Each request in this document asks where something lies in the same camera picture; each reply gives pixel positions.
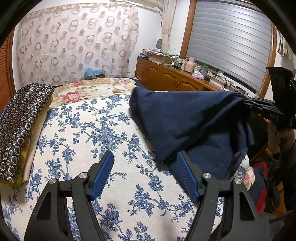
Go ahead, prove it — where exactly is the blue item box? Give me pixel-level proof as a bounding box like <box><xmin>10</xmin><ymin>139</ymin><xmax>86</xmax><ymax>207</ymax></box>
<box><xmin>84</xmin><ymin>68</ymin><xmax>105</xmax><ymax>80</ymax></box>

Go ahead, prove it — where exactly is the wooden sideboard cabinet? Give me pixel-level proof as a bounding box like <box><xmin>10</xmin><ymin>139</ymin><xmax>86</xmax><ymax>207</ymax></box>
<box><xmin>135</xmin><ymin>58</ymin><xmax>222</xmax><ymax>91</ymax></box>

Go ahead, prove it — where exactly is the beige tied window curtain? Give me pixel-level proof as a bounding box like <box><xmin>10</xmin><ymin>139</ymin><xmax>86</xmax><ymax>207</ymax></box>
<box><xmin>162</xmin><ymin>0</ymin><xmax>177</xmax><ymax>52</ymax></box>

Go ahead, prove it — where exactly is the small round fan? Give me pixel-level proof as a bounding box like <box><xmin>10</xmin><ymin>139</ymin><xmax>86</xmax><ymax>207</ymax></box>
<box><xmin>156</xmin><ymin>39</ymin><xmax>162</xmax><ymax>50</ymax></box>

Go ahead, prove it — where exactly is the navy printed t-shirt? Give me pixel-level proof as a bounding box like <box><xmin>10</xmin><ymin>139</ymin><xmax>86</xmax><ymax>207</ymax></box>
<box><xmin>129</xmin><ymin>87</ymin><xmax>254</xmax><ymax>180</ymax></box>

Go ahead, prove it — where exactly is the louvered wooden wardrobe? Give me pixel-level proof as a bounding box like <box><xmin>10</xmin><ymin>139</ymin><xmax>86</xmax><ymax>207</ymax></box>
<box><xmin>0</xmin><ymin>29</ymin><xmax>16</xmax><ymax>113</ymax></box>

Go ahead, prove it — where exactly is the cardboard box with clutter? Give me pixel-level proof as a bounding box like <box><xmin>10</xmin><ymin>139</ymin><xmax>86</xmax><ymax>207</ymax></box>
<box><xmin>140</xmin><ymin>49</ymin><xmax>178</xmax><ymax>64</ymax></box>

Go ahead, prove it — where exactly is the green cap bottle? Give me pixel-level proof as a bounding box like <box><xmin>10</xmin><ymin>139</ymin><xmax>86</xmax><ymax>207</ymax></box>
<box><xmin>201</xmin><ymin>65</ymin><xmax>208</xmax><ymax>76</ymax></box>

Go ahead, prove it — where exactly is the person's right hand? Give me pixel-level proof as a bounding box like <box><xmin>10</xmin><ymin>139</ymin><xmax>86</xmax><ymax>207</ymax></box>
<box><xmin>268</xmin><ymin>120</ymin><xmax>295</xmax><ymax>154</ymax></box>

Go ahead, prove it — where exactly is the floral beige bedspread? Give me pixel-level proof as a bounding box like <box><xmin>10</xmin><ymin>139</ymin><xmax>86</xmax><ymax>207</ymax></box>
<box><xmin>50</xmin><ymin>78</ymin><xmax>136</xmax><ymax>108</ymax></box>

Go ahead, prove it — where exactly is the blue floral white sheet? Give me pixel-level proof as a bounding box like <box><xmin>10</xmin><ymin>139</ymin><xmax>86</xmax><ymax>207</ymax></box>
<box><xmin>1</xmin><ymin>95</ymin><xmax>197</xmax><ymax>240</ymax></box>

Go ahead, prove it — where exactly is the purple tissue pack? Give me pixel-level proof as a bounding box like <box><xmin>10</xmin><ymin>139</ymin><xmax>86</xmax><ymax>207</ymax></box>
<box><xmin>192</xmin><ymin>71</ymin><xmax>205</xmax><ymax>80</ymax></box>

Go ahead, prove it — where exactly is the circle-patterned sheer curtain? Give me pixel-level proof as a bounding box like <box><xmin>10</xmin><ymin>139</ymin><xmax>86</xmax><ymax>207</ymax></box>
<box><xmin>16</xmin><ymin>3</ymin><xmax>139</xmax><ymax>86</ymax></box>

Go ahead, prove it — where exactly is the grey window blind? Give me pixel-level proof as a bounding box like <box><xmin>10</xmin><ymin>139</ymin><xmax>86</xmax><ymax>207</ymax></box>
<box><xmin>187</xmin><ymin>1</ymin><xmax>271</xmax><ymax>92</ymax></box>

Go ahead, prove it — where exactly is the pink thermos bottle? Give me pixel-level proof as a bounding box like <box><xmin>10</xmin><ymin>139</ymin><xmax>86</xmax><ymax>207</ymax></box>
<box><xmin>184</xmin><ymin>57</ymin><xmax>195</xmax><ymax>73</ymax></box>

